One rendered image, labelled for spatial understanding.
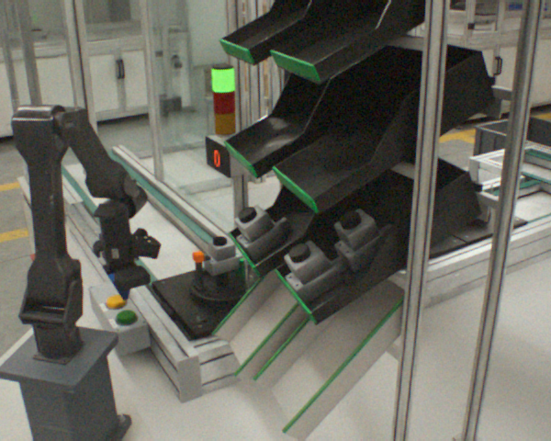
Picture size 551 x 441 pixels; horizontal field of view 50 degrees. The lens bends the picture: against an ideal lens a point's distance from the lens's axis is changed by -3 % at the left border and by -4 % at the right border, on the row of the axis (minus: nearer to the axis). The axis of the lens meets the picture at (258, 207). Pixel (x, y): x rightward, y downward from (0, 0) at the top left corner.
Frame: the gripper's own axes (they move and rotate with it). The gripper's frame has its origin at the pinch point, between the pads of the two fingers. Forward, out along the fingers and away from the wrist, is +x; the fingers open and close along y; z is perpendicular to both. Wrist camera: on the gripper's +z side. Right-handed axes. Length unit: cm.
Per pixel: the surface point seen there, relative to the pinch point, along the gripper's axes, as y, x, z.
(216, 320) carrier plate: -11.6, 7.0, 14.7
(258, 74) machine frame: 77, -20, 76
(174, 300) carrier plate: -0.4, 7.1, 10.4
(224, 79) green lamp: 15.2, -34.4, 32.3
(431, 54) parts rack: -54, -50, 24
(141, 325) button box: -3.9, 8.2, 1.6
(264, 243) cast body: -30.6, -18.4, 15.3
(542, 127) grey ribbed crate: 79, 27, 246
